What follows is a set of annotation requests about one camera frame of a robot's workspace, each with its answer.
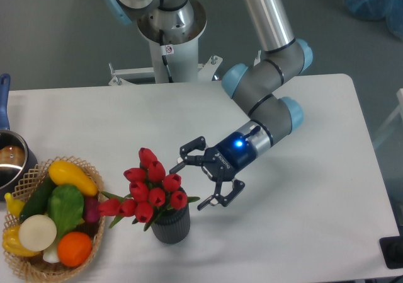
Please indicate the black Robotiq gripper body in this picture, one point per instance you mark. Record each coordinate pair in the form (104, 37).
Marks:
(224, 160)

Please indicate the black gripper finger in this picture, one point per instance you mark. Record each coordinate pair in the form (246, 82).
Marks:
(218, 199)
(186, 159)

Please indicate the red tulip bouquet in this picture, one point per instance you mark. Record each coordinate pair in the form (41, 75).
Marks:
(152, 193)

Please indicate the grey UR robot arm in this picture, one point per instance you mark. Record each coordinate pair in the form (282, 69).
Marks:
(251, 87)

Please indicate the dark grey ribbed vase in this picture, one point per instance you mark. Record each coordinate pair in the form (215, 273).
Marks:
(172, 226)

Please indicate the purple red onion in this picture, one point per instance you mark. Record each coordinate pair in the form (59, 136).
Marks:
(90, 212)

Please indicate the yellow squash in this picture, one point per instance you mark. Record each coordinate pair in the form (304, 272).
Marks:
(63, 173)

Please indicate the green lettuce leaf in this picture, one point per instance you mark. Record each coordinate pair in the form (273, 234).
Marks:
(65, 208)

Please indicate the orange fruit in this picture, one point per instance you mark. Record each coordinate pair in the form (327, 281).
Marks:
(74, 248)

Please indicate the woven wicker basket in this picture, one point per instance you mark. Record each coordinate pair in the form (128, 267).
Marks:
(35, 269)

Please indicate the black device at table edge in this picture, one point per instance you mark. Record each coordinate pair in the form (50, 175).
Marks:
(392, 251)

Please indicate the dark green cucumber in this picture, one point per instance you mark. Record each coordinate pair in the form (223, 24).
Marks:
(38, 201)

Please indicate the white green scallion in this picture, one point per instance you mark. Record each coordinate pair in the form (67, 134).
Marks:
(50, 255)

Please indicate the yellow bell pepper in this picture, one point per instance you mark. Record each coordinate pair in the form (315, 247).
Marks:
(11, 243)

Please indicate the blue plastic bag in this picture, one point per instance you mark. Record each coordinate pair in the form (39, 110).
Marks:
(374, 10)

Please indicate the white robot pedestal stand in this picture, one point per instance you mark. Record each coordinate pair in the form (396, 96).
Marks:
(173, 38)

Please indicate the blue handled saucepan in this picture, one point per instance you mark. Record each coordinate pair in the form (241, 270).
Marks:
(16, 157)

